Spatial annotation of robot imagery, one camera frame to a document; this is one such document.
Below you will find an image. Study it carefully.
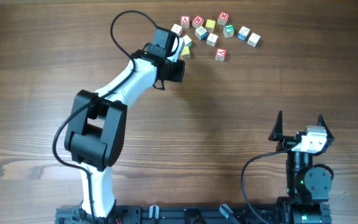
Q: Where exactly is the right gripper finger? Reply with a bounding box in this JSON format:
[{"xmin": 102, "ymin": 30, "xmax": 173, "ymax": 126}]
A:
[
  {"xmin": 268, "ymin": 111, "xmax": 283, "ymax": 141},
  {"xmin": 317, "ymin": 114, "xmax": 334, "ymax": 140}
]

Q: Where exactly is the red picture block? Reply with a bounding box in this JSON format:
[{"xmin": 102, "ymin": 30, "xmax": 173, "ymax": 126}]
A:
[{"xmin": 215, "ymin": 48, "xmax": 227, "ymax": 61}]

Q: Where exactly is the green letter block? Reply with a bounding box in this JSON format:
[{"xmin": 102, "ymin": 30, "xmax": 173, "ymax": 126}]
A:
[{"xmin": 223, "ymin": 24, "xmax": 235, "ymax": 38}]

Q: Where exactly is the red M block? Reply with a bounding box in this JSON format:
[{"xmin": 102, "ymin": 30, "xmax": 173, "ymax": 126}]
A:
[{"xmin": 217, "ymin": 11, "xmax": 229, "ymax": 26}]

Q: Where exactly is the yellow top block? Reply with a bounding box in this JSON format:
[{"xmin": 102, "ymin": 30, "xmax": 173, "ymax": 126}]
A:
[{"xmin": 205, "ymin": 19, "xmax": 216, "ymax": 33}]

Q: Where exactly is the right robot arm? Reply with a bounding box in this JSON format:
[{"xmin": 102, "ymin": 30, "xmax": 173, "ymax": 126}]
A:
[{"xmin": 268, "ymin": 111, "xmax": 334, "ymax": 224}]

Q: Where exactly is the red W block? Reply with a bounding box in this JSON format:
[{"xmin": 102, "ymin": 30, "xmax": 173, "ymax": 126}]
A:
[{"xmin": 191, "ymin": 15, "xmax": 204, "ymax": 29}]

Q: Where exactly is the blue picture block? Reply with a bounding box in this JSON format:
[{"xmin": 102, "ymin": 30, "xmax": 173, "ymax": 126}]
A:
[{"xmin": 237, "ymin": 26, "xmax": 250, "ymax": 41}]

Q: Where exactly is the black mounting rail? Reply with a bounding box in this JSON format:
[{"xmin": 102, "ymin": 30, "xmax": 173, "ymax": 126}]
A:
[{"xmin": 55, "ymin": 202, "xmax": 333, "ymax": 224}]

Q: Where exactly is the plain block far right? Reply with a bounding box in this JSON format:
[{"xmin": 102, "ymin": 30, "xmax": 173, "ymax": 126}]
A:
[{"xmin": 247, "ymin": 32, "xmax": 260, "ymax": 47}]

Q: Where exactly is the green sided block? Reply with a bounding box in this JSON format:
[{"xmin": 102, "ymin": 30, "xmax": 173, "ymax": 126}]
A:
[{"xmin": 183, "ymin": 35, "xmax": 193, "ymax": 47}]

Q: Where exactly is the plain block with red side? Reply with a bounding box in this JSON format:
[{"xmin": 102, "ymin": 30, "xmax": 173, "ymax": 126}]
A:
[{"xmin": 206, "ymin": 33, "xmax": 218, "ymax": 47}]

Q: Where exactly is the blue sided block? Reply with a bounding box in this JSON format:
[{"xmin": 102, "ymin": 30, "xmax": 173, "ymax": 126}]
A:
[{"xmin": 195, "ymin": 26, "xmax": 208, "ymax": 40}]

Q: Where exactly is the yellow block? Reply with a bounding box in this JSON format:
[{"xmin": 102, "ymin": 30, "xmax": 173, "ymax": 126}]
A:
[
  {"xmin": 180, "ymin": 46, "xmax": 190, "ymax": 59},
  {"xmin": 205, "ymin": 19, "xmax": 216, "ymax": 33}
]

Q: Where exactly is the red A block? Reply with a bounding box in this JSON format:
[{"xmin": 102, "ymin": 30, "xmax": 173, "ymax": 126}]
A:
[{"xmin": 180, "ymin": 15, "xmax": 190, "ymax": 29}]

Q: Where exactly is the plain block far left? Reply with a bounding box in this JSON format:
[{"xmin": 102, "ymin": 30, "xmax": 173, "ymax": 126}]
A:
[{"xmin": 171, "ymin": 24, "xmax": 183, "ymax": 36}]

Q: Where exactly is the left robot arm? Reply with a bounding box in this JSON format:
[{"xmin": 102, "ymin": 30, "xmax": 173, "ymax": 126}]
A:
[{"xmin": 64, "ymin": 27, "xmax": 185, "ymax": 223}]

